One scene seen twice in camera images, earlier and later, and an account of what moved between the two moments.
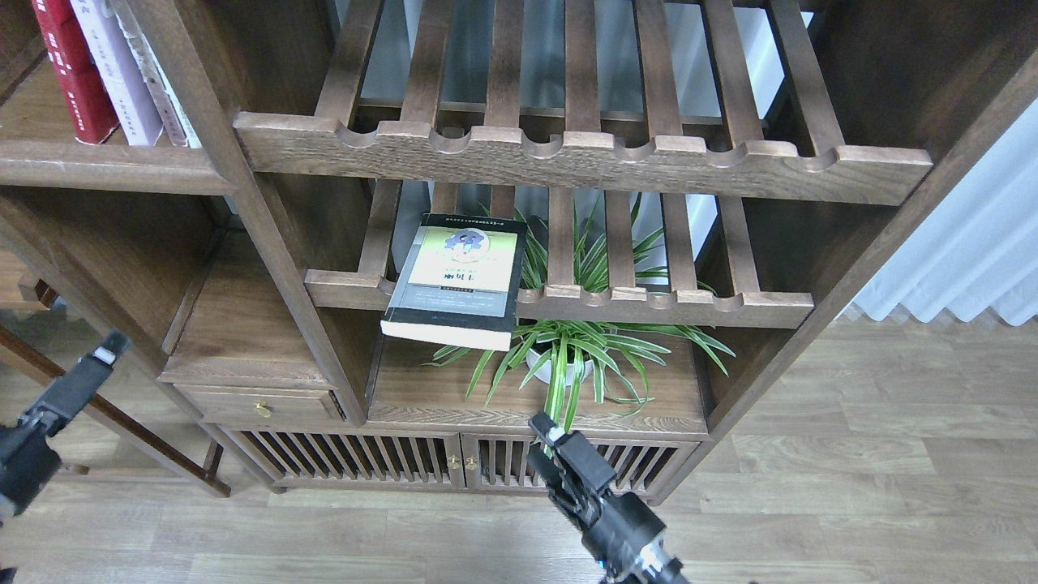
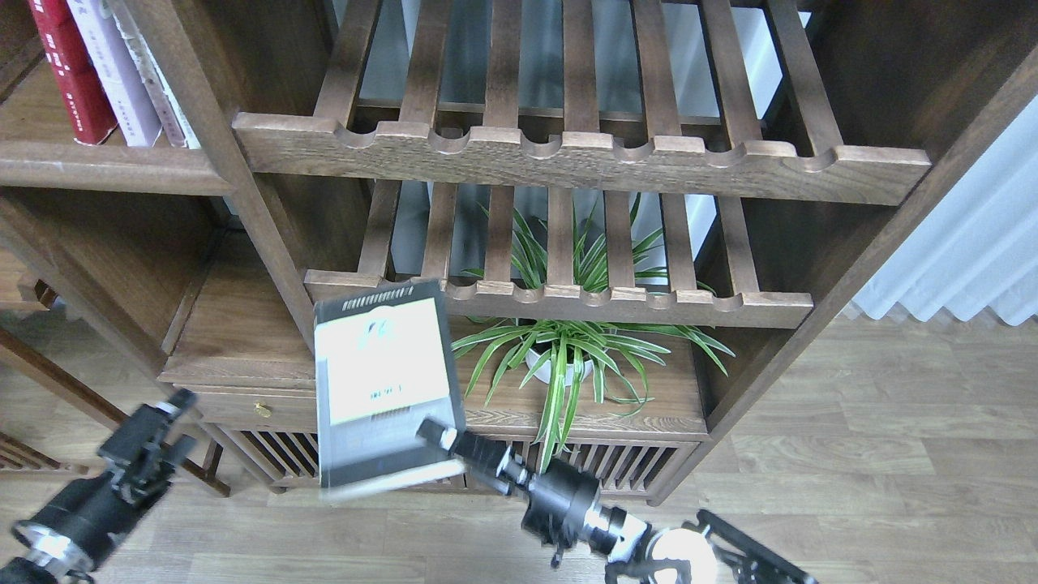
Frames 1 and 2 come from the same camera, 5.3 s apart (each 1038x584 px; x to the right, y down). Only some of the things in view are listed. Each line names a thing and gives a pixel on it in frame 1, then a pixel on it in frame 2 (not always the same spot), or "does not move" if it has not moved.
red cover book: [92, 115] does not move
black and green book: [460, 282] -> [385, 362]
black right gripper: [621, 526] -> [562, 504]
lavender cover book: [99, 22] does not move
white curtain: [979, 251] does not move
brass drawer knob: [263, 409] does not move
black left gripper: [27, 460] -> [76, 531]
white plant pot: [544, 371] does not move
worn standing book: [176, 123] does not move
